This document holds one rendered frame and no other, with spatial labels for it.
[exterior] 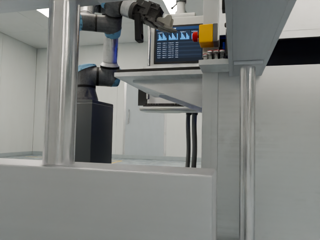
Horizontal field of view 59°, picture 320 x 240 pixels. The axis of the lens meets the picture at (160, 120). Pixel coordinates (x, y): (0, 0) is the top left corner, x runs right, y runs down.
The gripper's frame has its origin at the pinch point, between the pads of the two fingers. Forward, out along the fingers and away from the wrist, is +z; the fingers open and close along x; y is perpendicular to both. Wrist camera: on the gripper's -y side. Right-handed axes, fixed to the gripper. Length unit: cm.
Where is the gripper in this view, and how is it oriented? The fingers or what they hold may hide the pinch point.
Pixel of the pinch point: (173, 31)
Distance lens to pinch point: 121.5
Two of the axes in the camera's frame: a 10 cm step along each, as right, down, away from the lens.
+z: 8.7, 4.3, -2.5
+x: 2.5, 0.6, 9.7
